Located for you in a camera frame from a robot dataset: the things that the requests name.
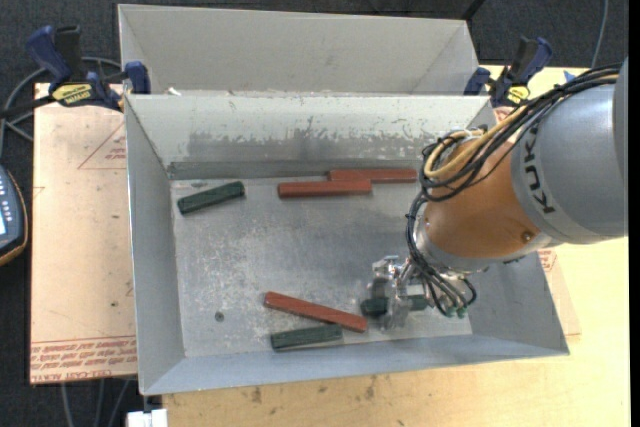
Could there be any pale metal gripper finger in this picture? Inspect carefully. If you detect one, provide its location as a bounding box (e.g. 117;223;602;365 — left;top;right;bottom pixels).
380;297;412;332
366;278;391;305

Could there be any red-brown flat block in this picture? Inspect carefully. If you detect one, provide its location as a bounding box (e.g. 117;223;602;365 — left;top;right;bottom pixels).
327;167;419;184
262;290;369;334
277;179;374;201

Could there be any dark green flat block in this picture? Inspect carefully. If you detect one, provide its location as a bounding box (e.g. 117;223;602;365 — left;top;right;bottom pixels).
176;180;247;216
269;324;345;352

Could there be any grey metal bin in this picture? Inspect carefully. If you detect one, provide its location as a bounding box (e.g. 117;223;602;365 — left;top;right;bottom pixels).
117;3;571;397

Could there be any brown cardboard board, red print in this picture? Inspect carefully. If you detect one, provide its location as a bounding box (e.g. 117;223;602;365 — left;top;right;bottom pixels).
29;82;583;386

